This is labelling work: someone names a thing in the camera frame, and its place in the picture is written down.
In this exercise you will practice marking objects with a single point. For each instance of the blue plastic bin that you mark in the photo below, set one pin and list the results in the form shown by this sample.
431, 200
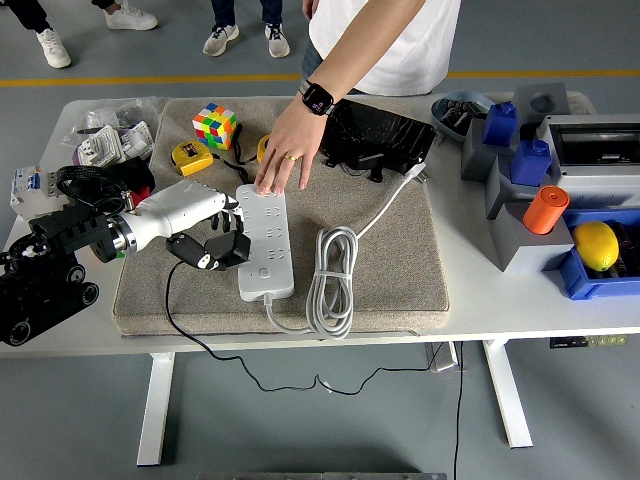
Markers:
580, 285

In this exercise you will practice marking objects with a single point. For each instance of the silver metal box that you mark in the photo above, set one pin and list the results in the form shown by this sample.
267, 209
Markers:
442, 359

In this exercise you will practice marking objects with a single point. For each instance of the white table leg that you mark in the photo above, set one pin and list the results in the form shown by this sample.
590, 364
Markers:
155, 410
507, 400

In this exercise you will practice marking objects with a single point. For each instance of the black ribbed item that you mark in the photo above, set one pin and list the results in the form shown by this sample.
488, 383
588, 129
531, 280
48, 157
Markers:
630, 250

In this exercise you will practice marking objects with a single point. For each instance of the grey electrical distribution box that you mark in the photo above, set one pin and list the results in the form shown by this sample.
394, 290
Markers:
590, 180

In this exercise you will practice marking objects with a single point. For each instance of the yellow lemon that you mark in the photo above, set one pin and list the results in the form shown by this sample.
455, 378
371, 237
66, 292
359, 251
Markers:
595, 245

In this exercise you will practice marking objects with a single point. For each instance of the orange cylinder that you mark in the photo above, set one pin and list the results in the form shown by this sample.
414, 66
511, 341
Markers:
542, 210

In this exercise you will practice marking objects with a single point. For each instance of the dark small parts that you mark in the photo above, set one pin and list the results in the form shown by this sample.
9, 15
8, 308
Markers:
455, 117

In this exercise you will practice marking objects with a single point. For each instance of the yellow tape measure pictured label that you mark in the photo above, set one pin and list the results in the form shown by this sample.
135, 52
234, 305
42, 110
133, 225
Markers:
192, 157

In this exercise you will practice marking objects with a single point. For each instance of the blue-grey bowl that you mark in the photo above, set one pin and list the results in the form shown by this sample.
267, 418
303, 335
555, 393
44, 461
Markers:
436, 114

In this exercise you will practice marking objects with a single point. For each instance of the person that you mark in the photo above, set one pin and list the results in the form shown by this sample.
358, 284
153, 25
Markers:
52, 47
425, 50
220, 40

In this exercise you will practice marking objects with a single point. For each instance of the white wall socket panel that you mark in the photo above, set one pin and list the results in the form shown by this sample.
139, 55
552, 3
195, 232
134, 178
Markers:
135, 140
100, 145

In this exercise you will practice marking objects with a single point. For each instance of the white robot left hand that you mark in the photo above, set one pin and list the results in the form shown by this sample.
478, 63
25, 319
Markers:
175, 205

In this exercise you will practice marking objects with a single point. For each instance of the black glossy pouch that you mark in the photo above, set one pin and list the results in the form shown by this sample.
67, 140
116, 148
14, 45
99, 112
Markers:
380, 132

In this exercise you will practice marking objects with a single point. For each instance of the yellow tape measure marked five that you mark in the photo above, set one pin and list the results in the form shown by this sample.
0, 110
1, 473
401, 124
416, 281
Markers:
262, 147

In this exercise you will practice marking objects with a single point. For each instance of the clear plastic bag of parts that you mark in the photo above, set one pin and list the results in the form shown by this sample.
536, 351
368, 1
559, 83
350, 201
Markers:
100, 116

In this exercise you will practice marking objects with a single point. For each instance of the person's left hand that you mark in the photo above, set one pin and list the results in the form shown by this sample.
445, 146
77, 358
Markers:
292, 140

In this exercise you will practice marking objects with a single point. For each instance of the black table control panel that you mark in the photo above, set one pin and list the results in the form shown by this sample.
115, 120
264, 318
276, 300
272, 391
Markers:
587, 341

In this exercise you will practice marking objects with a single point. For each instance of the person's right hand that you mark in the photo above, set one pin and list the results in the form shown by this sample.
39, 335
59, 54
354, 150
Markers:
310, 7

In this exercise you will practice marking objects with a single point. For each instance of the beige fabric item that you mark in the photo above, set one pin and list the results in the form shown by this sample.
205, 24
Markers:
582, 102

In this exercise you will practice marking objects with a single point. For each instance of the blue bottle-shaped block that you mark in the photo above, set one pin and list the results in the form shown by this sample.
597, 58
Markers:
530, 162
500, 125

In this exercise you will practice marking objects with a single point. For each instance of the large colourful puzzle cube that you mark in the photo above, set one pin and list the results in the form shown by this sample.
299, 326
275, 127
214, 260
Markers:
215, 125

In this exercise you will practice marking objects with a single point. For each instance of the white circuit breaker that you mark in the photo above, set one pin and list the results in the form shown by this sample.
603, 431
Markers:
25, 185

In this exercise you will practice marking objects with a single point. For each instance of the white power strip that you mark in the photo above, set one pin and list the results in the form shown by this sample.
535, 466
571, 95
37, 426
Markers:
270, 280

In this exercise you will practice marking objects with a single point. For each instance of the grey-brown mat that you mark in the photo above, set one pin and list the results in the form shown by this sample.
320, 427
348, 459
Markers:
390, 260

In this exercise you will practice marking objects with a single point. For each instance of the black smartwatch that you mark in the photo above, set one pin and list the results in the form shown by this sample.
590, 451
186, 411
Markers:
317, 98

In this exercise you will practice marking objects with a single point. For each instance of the black plug adapter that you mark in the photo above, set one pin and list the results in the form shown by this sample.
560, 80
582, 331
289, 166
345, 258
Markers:
232, 250

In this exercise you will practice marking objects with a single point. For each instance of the person's left forearm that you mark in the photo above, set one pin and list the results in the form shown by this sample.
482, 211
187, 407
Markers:
365, 45

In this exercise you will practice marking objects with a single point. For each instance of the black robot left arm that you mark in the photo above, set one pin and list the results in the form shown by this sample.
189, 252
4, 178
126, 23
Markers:
45, 300

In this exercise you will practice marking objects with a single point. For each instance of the black cloth with red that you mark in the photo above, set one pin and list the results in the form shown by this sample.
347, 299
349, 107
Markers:
137, 172

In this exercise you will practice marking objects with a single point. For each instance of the grey block holder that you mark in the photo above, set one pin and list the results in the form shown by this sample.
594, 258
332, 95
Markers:
530, 257
475, 160
495, 200

